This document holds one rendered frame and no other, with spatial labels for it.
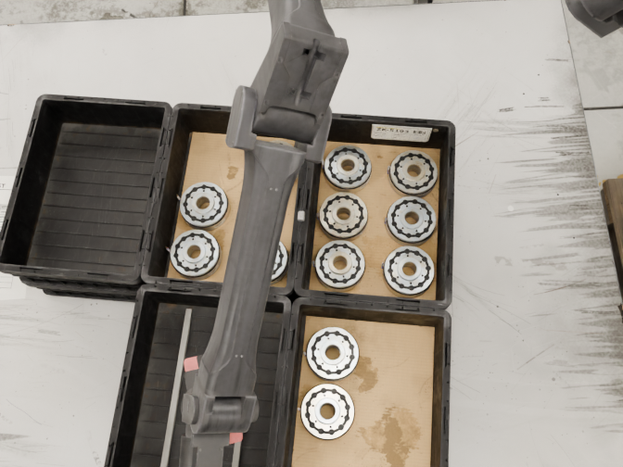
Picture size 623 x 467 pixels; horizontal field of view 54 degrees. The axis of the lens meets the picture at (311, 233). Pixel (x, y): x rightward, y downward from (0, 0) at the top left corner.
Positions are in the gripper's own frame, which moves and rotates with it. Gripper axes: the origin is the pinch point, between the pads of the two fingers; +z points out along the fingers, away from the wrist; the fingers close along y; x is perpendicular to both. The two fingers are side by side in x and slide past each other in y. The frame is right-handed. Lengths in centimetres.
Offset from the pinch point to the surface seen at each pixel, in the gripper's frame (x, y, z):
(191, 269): -2.8, -25.5, 20.3
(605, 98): 151, -72, 106
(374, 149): 41, -44, 24
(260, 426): 5.0, 8.0, 18.3
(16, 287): -45, -33, 40
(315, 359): 18.0, -2.1, 16.0
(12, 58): -42, -96, 49
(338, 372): 21.8, 1.3, 15.4
